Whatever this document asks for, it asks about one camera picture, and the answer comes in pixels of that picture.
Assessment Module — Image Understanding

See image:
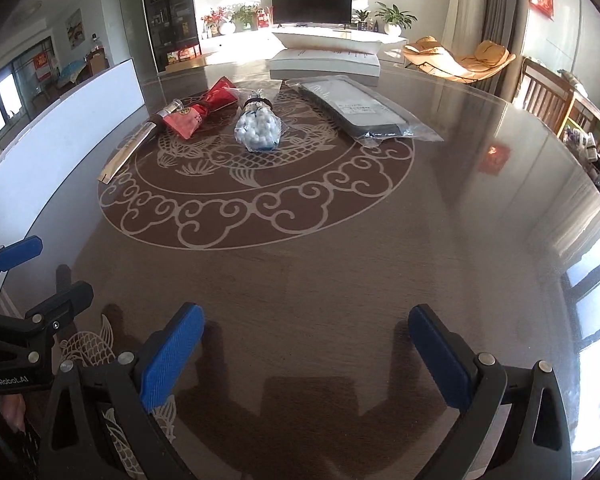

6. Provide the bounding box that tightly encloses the white cardboard box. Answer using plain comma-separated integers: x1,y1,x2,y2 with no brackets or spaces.
268,27,384,81

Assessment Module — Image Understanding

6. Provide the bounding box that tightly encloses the chair with blue cloth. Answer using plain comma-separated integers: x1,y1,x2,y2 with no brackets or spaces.
57,47,109,84

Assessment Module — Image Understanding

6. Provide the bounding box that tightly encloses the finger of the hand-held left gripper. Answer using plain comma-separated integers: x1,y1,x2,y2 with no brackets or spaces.
0,281,95,369
0,237,44,311

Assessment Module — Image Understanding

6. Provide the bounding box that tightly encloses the flat bamboo stick pack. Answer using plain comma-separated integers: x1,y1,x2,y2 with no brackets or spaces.
97,120,157,185

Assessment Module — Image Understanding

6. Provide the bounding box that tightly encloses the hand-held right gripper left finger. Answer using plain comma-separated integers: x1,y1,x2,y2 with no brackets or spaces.
37,302,206,480

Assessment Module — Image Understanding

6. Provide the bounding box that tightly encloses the white television cabinet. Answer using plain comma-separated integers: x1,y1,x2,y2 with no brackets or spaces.
200,24,409,57

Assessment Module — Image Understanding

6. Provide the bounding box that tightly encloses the person's left hand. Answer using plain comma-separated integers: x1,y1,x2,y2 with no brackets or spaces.
0,399,29,434

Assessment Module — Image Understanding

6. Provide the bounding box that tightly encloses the orange lounge chair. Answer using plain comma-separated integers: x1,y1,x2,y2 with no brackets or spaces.
402,35,516,84

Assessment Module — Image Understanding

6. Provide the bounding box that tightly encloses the white board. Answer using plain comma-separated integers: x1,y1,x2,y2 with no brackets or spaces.
0,58,147,311

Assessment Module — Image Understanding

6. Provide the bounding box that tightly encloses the grey curtain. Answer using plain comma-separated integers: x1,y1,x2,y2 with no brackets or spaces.
482,0,522,97

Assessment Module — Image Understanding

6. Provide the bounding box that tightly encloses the grey package in plastic bag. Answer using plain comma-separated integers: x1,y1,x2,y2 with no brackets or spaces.
285,75,445,149

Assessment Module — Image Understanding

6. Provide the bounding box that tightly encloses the potted plant in white pot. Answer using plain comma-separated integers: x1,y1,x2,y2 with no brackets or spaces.
374,2,417,37

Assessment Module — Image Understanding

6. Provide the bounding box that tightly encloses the bag of cotton balls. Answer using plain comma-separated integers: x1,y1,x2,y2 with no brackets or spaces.
233,87,284,153

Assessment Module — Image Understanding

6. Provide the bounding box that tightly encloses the black television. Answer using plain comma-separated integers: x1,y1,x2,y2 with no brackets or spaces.
270,0,354,27

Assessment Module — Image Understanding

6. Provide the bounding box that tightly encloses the red flower arrangement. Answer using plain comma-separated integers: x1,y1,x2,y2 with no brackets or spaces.
201,7,227,37

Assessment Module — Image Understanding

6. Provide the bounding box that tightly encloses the white door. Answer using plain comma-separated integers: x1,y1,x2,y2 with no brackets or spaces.
117,0,154,77

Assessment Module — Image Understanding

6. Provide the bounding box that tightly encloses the red packet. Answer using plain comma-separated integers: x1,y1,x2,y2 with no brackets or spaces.
162,76,241,140

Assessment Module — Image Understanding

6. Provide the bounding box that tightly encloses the wooden chair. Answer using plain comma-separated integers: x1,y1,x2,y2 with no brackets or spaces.
512,57,577,127

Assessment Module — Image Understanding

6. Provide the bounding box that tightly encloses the window with red sign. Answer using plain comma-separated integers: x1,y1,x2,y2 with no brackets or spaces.
0,35,57,147

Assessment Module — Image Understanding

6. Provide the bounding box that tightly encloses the dark display cabinet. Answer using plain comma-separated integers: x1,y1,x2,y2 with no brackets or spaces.
139,0,202,74

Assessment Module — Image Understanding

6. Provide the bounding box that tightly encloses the dark dotted cloth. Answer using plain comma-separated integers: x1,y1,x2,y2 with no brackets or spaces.
0,417,47,480

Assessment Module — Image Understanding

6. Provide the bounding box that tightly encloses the cluttered wooden sideboard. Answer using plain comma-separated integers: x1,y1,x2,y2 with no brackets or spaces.
554,67,600,202

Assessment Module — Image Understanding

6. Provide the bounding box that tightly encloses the framed wall picture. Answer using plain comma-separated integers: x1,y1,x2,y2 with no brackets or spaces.
64,8,84,49

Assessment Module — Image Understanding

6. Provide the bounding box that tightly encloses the leafy green potted plant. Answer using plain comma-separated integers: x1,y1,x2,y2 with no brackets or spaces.
229,3,259,31

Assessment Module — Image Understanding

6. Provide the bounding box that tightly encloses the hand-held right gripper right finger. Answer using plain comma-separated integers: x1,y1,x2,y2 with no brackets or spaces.
407,304,589,480

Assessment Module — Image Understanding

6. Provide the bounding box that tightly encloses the white curtain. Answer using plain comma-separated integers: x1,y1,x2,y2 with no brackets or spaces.
442,0,489,57

